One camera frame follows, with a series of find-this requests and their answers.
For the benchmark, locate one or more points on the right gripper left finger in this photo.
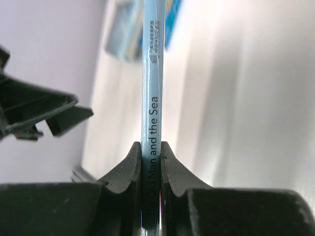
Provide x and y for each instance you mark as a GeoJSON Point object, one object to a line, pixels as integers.
{"type": "Point", "coordinates": [109, 206]}

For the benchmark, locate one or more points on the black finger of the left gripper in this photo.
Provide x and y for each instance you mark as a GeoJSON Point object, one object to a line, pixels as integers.
{"type": "Point", "coordinates": [64, 121]}
{"type": "Point", "coordinates": [49, 102]}

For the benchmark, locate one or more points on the light blue Gatsby book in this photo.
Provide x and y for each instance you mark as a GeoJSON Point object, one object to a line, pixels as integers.
{"type": "Point", "coordinates": [152, 52]}

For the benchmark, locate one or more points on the dark blue ocean book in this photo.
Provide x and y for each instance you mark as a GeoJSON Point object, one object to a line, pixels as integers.
{"type": "Point", "coordinates": [124, 40]}

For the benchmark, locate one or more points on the bright blue illustrated book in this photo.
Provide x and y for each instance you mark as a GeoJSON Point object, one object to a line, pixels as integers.
{"type": "Point", "coordinates": [172, 11]}

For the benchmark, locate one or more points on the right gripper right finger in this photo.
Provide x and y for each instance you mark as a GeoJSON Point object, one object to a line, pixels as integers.
{"type": "Point", "coordinates": [190, 207]}

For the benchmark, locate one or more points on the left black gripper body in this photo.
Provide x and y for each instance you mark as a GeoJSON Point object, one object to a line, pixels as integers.
{"type": "Point", "coordinates": [14, 106]}

